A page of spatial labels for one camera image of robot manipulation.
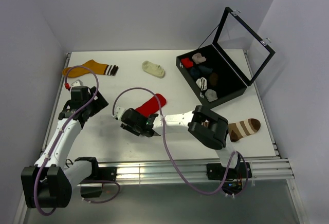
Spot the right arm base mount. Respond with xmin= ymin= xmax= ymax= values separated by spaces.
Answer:
xmin=206 ymin=162 xmax=252 ymax=181

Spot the rolled grey sock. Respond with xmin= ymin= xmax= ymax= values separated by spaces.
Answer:
xmin=205 ymin=89 xmax=218 ymax=102

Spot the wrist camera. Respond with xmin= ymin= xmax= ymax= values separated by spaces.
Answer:
xmin=64 ymin=80 xmax=89 ymax=101
xmin=112 ymin=106 xmax=126 ymax=121

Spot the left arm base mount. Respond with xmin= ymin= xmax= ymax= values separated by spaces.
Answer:
xmin=64 ymin=157 xmax=121 ymax=204

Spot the rolled teal sock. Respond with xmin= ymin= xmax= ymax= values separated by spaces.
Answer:
xmin=189 ymin=67 xmax=200 ymax=80

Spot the red sock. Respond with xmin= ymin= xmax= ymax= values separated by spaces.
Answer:
xmin=181 ymin=58 xmax=194 ymax=68
xmin=135 ymin=94 xmax=167 ymax=118

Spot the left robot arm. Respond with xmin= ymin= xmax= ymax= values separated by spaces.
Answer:
xmin=21 ymin=86 xmax=108 ymax=209

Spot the rolled beige sock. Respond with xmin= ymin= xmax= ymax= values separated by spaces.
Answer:
xmin=192 ymin=53 xmax=207 ymax=64

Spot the rolled white striped sock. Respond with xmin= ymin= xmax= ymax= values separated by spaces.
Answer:
xmin=196 ymin=77 xmax=208 ymax=91

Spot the mustard yellow sock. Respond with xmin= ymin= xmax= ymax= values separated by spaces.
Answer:
xmin=62 ymin=60 xmax=119 ymax=78

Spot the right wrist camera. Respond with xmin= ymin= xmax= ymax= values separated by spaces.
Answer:
xmin=112 ymin=106 xmax=126 ymax=121

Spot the black storage box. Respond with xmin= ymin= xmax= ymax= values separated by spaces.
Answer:
xmin=176 ymin=7 xmax=275 ymax=108

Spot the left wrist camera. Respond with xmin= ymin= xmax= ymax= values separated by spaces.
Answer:
xmin=64 ymin=80 xmax=89 ymax=101

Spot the rolled red sock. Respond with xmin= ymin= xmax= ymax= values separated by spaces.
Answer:
xmin=181 ymin=58 xmax=194 ymax=68

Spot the rolled navy sock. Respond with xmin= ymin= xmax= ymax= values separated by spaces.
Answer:
xmin=198 ymin=65 xmax=213 ymax=75

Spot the brown cream striped sock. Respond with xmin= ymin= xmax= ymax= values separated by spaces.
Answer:
xmin=202 ymin=118 xmax=262 ymax=143

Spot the cream ankle sock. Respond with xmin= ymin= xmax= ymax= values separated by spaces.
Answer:
xmin=141 ymin=61 xmax=165 ymax=78

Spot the aluminium table frame rail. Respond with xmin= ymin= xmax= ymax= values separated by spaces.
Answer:
xmin=24 ymin=157 xmax=295 ymax=189

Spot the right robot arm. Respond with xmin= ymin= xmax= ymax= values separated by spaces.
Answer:
xmin=114 ymin=105 xmax=241 ymax=178

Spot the dark brown sock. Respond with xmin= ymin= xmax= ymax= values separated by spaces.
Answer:
xmin=208 ymin=72 xmax=219 ymax=87

